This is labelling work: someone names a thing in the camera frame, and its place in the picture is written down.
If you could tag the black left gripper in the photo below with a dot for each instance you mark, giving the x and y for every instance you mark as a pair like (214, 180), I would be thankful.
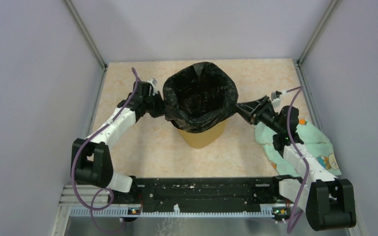
(161, 110)

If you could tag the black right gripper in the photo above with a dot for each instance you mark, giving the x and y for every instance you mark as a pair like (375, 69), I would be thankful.
(252, 110)

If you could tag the black plastic trash bag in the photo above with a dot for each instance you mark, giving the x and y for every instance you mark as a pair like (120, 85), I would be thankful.
(199, 97)

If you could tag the yellow ribbed trash bin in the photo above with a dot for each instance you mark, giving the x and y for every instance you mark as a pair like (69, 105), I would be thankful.
(203, 139)

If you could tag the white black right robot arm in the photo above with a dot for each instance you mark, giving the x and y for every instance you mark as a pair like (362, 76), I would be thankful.
(327, 201)

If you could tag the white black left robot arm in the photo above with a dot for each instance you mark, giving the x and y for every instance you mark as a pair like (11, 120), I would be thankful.
(91, 157)

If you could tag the light green patterned cloth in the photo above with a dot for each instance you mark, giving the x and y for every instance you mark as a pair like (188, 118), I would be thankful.
(317, 144)

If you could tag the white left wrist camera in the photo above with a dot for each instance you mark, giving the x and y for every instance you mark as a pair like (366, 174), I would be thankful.
(153, 89)

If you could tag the left aluminium frame post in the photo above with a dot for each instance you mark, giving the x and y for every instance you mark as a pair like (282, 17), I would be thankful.
(85, 33)

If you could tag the aluminium frame post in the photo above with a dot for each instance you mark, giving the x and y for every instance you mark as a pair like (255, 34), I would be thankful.
(85, 33)
(333, 5)

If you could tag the grey slotted cable duct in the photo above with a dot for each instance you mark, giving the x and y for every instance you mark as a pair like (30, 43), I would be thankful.
(133, 212)

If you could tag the right aluminium frame post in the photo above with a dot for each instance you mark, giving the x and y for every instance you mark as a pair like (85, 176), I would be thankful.
(333, 5)

